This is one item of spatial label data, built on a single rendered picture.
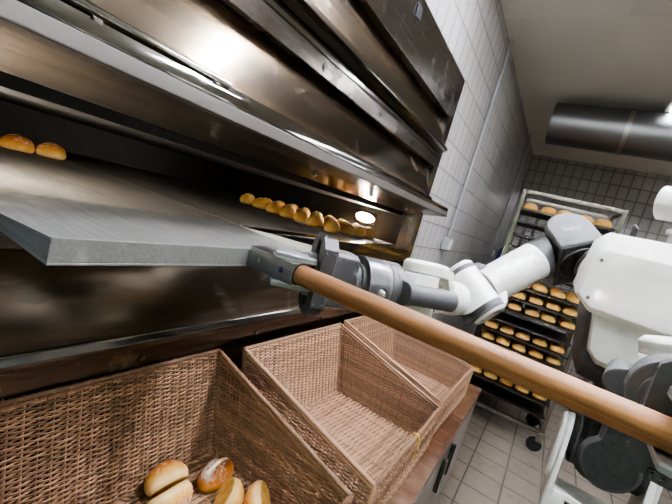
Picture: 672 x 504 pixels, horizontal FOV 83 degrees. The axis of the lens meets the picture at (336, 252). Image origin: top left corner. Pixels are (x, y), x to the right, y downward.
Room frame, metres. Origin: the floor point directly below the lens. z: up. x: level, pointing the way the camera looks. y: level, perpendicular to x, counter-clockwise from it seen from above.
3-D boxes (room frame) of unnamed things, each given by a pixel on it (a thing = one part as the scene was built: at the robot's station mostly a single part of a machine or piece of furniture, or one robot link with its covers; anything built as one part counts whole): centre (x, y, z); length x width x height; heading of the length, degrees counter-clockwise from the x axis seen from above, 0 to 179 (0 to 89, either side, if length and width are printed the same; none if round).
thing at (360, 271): (0.58, -0.03, 1.20); 0.12 x 0.10 x 0.13; 115
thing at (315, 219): (1.96, 0.18, 1.21); 0.61 x 0.48 x 0.06; 60
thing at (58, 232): (0.67, 0.27, 1.19); 0.55 x 0.36 x 0.03; 150
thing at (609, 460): (0.80, -0.68, 1.01); 0.28 x 0.13 x 0.18; 150
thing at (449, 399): (1.64, -0.45, 0.72); 0.56 x 0.49 x 0.28; 149
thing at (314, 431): (1.13, -0.16, 0.72); 0.56 x 0.49 x 0.28; 150
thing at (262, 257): (0.55, 0.08, 1.20); 0.09 x 0.04 x 0.03; 60
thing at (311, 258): (0.55, 0.05, 1.22); 0.06 x 0.03 x 0.02; 115
